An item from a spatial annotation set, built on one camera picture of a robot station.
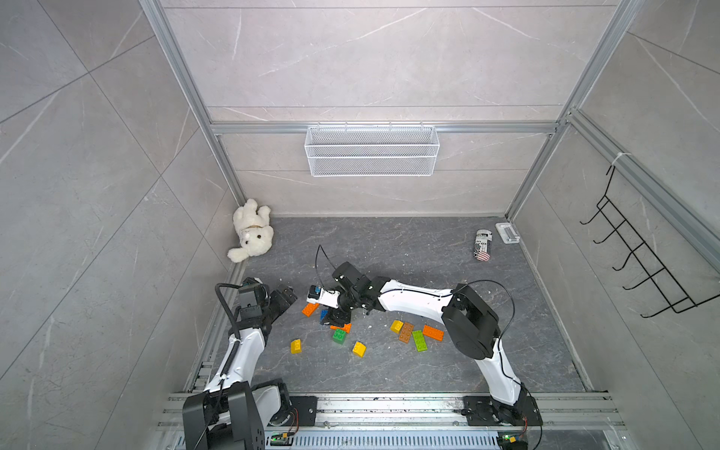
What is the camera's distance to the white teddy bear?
106 centimetres

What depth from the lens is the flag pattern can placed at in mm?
1060

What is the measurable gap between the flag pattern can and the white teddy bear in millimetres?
814
